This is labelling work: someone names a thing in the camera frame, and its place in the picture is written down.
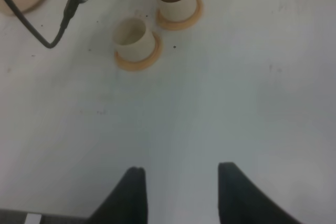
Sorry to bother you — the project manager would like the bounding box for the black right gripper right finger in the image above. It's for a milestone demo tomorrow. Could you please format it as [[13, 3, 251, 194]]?
[[218, 162, 299, 223]]

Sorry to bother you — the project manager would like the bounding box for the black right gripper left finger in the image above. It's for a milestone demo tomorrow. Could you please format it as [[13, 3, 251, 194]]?
[[86, 167, 147, 224]]

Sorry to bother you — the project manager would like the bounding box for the near orange coaster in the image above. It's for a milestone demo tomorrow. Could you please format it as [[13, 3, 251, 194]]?
[[114, 31, 163, 71]]

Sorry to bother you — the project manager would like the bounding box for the orange coaster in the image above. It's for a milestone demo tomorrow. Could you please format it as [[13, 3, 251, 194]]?
[[114, 31, 163, 71], [156, 0, 204, 31]]

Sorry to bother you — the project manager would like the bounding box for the near white teacup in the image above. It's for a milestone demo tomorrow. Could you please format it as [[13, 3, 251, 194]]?
[[112, 18, 155, 62]]

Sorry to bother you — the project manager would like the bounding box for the far orange coaster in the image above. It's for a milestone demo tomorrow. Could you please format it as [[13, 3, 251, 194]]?
[[156, 0, 204, 31]]

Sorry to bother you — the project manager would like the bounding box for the black left camera cable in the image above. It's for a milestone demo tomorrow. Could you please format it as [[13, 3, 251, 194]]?
[[0, 0, 80, 49]]

